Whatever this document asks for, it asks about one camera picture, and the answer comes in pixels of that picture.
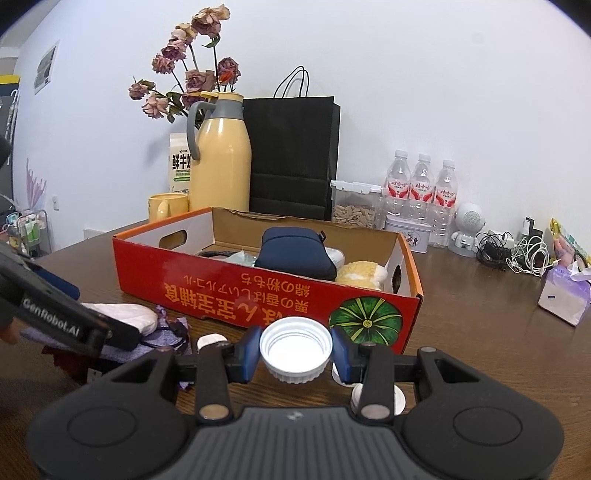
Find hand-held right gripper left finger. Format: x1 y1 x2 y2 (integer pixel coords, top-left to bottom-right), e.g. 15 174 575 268
92 326 262 424

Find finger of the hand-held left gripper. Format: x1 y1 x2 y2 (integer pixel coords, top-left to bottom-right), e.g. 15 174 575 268
36 269 81 302
90 305 141 352

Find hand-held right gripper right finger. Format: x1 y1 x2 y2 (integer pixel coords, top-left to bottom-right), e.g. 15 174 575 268
331 327 502 423

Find purple knitted pouch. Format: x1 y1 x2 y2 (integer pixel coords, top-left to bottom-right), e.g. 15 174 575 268
18 305 191 391

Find white ribbed jar lid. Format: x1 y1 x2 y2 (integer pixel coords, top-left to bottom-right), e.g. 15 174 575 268
259 318 334 385

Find red cardboard box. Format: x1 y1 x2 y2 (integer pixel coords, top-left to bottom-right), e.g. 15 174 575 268
112 207 424 355

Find white smooth lid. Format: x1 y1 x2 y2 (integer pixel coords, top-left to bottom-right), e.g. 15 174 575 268
350 384 407 416

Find white and yellow plush toy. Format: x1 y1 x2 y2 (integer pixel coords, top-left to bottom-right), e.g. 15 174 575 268
335 261 389 291

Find clear plastic wrap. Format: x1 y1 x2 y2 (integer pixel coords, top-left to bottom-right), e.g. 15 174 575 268
224 249 259 268

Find navy zip pouch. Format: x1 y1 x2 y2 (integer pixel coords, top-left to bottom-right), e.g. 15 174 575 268
255 227 338 281

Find white cloth sachet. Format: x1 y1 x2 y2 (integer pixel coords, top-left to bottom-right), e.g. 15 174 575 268
81 302 158 335

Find metal trolley shelf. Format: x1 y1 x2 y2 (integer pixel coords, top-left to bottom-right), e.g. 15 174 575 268
9 210 51 259

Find yellow mug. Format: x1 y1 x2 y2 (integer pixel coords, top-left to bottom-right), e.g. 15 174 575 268
148 192 190 222

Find white tin box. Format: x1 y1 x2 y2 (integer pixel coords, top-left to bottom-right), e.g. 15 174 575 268
384 215 431 254

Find clear container of nuts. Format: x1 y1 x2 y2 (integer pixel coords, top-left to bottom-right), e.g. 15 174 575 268
330 180 384 229

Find white milk carton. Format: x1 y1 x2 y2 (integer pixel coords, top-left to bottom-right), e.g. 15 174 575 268
167 132 195 195

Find white robot speaker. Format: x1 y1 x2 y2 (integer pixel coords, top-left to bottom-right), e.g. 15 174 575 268
449 202 485 258

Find yellow thermos jug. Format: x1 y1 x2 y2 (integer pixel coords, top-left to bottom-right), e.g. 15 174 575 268
186 91 252 213

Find black paper bag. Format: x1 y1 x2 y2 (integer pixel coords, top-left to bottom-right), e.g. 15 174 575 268
243 66 341 221

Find purple tissue pack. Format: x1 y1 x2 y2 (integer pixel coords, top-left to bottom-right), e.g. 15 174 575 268
538 261 591 328

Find dried rose bouquet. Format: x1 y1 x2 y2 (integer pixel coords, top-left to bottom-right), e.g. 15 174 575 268
128 4 242 123

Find colourful snack packet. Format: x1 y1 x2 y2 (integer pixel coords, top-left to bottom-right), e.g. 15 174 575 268
549 218 591 268

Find tangled black cables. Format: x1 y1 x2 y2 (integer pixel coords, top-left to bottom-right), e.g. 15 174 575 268
475 231 515 267

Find tangled white cables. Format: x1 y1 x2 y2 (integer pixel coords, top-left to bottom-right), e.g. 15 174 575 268
505 235 561 277

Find wall frame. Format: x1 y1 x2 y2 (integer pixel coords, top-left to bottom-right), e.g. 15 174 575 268
34 41 61 95

